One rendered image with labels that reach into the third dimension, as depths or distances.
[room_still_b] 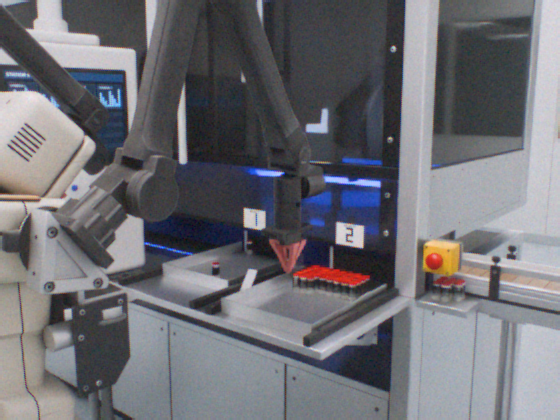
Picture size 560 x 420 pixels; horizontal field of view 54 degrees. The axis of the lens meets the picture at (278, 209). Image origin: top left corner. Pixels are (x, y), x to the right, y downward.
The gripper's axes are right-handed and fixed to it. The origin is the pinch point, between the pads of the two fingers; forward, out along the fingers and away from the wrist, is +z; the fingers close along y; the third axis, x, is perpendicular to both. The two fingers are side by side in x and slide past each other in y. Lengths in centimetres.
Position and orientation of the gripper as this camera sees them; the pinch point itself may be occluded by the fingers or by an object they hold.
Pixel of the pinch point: (287, 268)
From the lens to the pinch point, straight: 119.2
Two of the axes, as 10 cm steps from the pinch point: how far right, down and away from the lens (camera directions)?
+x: -7.8, -1.2, 6.1
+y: 6.2, -1.7, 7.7
